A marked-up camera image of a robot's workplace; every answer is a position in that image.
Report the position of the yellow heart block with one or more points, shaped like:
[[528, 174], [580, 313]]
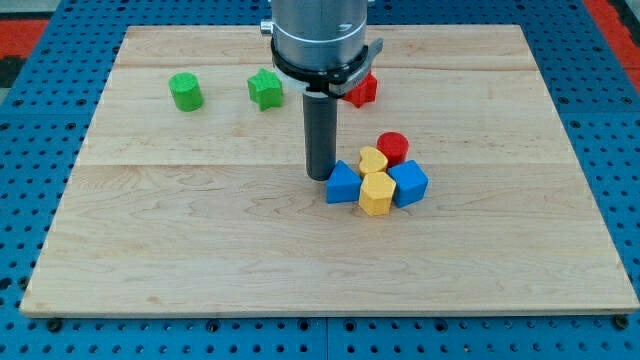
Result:
[[371, 160]]

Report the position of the green star block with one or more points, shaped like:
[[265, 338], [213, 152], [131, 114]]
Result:
[[265, 89]]

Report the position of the red cylinder block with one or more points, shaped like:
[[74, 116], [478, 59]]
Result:
[[394, 146]]

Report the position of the red star block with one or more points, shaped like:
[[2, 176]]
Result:
[[364, 92]]

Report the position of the blue cube block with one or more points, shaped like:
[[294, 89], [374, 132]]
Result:
[[411, 183]]

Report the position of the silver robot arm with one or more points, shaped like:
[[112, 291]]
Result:
[[319, 49]]

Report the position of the blue triangle block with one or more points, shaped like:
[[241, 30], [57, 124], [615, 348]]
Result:
[[343, 184]]

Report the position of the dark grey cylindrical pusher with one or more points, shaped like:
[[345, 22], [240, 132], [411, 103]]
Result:
[[320, 129]]

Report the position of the yellow pentagon block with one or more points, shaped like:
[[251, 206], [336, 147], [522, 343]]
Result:
[[376, 193]]

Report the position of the green cylinder block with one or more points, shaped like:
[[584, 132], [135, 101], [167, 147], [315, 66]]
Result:
[[186, 92]]

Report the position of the wooden board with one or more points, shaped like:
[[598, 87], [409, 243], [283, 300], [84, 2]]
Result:
[[210, 213]]

